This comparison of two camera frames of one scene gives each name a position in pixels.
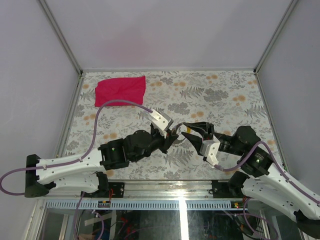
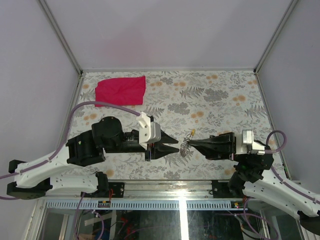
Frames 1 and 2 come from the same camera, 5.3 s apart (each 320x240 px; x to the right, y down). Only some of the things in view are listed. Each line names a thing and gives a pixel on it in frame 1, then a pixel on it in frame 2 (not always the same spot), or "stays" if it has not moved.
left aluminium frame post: (61, 36) stays
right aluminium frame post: (267, 50) stays
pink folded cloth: (131, 89) stays
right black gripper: (207, 127) -> (216, 147)
